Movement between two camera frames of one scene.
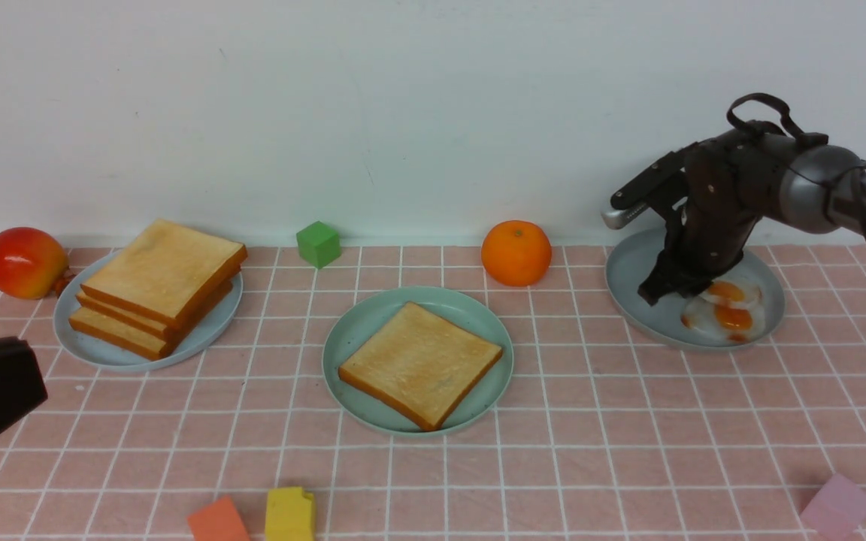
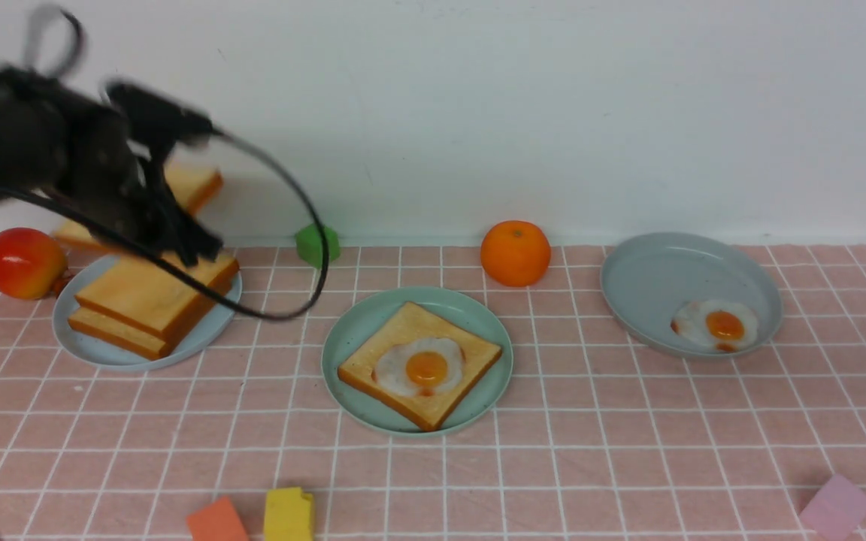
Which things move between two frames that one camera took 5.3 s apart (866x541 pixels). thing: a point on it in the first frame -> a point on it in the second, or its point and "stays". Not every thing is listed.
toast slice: [420, 364] stays
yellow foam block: [289, 515] stays
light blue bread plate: [104, 355] stays
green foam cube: [319, 244] stays
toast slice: [165, 270] -> [190, 187]
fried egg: [732, 291] -> [422, 367]
